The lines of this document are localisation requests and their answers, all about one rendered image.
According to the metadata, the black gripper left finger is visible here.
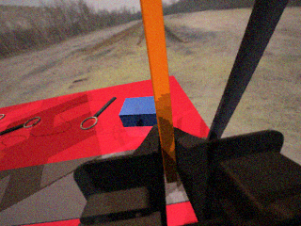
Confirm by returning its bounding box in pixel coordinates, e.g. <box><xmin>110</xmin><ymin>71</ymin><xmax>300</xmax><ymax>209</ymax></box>
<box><xmin>73</xmin><ymin>124</ymin><xmax>167</xmax><ymax>226</ymax></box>

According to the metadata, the orange long handle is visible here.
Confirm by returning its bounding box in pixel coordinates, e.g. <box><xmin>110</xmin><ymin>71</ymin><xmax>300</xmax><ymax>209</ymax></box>
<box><xmin>139</xmin><ymin>0</ymin><xmax>178</xmax><ymax>184</ymax></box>

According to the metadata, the blue block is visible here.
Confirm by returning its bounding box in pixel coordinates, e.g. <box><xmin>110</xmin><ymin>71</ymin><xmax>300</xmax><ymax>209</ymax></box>
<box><xmin>119</xmin><ymin>96</ymin><xmax>158</xmax><ymax>127</ymax></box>

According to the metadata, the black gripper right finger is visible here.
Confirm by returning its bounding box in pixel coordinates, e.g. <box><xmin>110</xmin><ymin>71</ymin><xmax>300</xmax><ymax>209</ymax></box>
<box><xmin>173</xmin><ymin>126</ymin><xmax>284</xmax><ymax>221</ymax></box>

